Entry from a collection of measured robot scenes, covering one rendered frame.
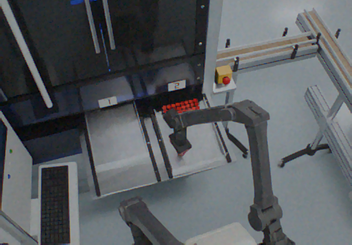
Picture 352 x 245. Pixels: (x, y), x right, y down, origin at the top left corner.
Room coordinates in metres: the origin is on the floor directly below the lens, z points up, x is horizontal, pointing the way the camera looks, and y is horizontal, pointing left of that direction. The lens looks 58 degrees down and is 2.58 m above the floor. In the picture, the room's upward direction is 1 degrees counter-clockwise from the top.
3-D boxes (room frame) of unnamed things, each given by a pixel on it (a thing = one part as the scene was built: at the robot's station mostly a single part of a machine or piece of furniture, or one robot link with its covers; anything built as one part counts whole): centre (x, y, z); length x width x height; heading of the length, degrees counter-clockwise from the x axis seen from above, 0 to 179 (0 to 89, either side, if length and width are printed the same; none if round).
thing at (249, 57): (1.47, -0.49, 0.92); 0.69 x 0.16 x 0.16; 105
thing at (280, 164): (1.27, -0.98, 0.07); 0.50 x 0.08 x 0.14; 105
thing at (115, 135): (0.99, 0.28, 0.90); 0.34 x 0.26 x 0.04; 15
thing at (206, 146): (0.97, -0.07, 0.90); 0.34 x 0.26 x 0.04; 15
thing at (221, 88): (1.31, -0.26, 0.87); 0.14 x 0.13 x 0.02; 15
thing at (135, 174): (0.97, 0.10, 0.87); 0.70 x 0.48 x 0.02; 105
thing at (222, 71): (1.26, -0.25, 1.00); 0.08 x 0.07 x 0.07; 15
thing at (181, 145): (0.87, -0.03, 1.04); 0.10 x 0.07 x 0.07; 29
